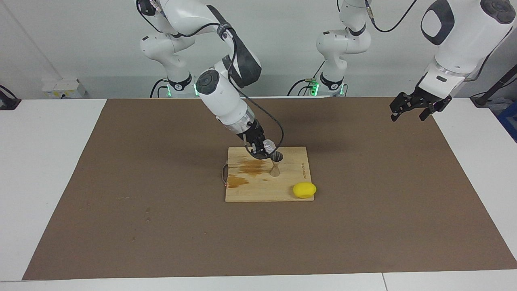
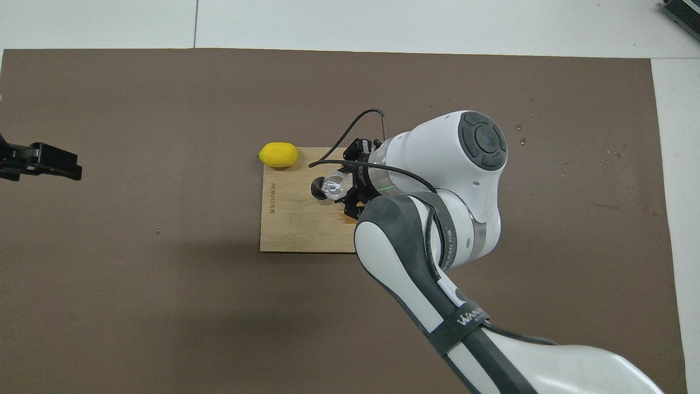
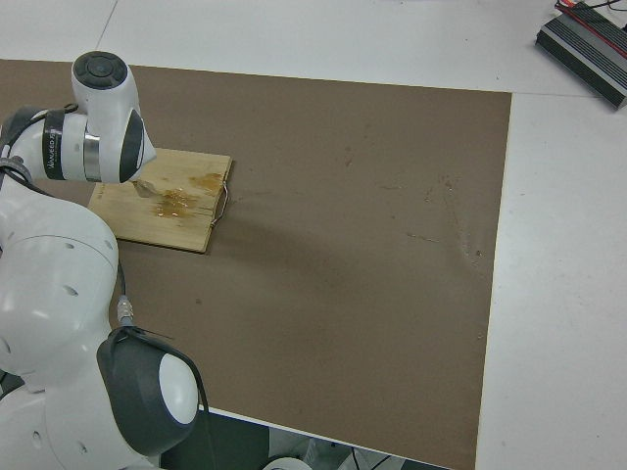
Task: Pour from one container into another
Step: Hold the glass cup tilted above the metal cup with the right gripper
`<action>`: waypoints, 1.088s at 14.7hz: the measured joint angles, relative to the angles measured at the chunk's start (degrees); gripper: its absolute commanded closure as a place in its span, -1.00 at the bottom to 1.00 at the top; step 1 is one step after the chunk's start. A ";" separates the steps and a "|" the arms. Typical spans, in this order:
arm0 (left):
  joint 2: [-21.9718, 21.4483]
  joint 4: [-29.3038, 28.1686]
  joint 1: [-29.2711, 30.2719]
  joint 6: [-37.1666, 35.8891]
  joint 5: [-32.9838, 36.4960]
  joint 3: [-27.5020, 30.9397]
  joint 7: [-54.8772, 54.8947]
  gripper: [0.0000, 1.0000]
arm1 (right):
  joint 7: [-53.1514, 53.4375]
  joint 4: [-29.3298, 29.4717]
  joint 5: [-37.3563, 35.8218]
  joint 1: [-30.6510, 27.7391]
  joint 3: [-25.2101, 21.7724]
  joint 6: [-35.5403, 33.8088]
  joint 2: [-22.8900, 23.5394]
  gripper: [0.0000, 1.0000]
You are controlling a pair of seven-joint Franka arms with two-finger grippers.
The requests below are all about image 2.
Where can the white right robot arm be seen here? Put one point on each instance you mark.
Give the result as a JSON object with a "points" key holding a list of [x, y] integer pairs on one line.
{"points": [[465, 180]]}

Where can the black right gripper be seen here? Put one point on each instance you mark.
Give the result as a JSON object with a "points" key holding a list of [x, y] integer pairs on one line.
{"points": [[365, 178]]}

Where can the brown table mat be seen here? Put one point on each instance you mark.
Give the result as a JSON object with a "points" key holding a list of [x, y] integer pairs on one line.
{"points": [[164, 306]]}

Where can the small clear glass cup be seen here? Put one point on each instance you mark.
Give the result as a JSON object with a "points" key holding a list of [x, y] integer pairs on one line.
{"points": [[337, 185]]}

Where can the steel double jigger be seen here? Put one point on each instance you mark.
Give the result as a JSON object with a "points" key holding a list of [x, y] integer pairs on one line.
{"points": [[317, 189]]}

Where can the grey striped box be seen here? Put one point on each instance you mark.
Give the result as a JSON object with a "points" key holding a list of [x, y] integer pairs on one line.
{"points": [[686, 13]]}

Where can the yellow lemon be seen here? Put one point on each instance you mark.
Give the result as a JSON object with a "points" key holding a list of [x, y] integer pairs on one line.
{"points": [[279, 155]]}

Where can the wooden cutting board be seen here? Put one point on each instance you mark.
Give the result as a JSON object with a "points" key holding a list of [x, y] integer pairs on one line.
{"points": [[295, 224]]}

